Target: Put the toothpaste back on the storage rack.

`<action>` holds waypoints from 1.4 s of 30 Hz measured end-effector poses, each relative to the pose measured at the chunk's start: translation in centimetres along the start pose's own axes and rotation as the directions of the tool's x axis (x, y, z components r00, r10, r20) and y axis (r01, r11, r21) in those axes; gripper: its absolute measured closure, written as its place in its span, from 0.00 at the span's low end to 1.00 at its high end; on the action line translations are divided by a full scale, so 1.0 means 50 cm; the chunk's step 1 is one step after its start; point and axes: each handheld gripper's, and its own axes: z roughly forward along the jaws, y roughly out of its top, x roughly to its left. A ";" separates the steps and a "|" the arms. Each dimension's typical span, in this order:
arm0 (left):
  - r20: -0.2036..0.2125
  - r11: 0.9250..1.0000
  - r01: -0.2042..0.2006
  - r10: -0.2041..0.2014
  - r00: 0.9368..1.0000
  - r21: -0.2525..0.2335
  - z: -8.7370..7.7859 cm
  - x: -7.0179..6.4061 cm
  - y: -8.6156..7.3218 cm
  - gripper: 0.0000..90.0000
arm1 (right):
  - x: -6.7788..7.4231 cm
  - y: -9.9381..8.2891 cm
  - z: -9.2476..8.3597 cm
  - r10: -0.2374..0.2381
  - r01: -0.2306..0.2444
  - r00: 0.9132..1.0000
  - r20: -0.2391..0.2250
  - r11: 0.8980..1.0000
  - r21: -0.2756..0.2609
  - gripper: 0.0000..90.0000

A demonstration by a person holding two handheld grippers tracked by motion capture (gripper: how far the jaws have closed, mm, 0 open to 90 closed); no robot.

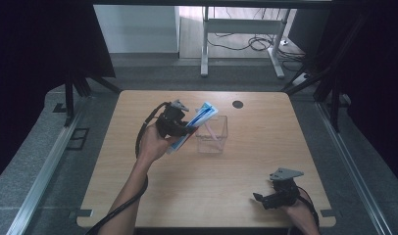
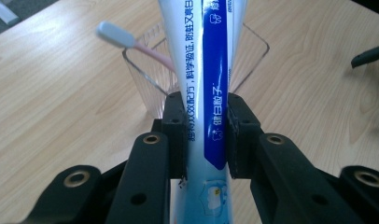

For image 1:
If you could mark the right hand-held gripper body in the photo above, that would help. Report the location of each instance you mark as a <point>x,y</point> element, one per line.
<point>285,187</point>

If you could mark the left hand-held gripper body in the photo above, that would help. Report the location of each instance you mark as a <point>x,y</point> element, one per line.
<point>171,120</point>

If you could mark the person's right hand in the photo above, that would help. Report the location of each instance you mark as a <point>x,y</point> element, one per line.
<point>300,212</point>

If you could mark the person's left hand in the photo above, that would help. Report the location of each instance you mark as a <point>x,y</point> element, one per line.
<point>153,145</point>

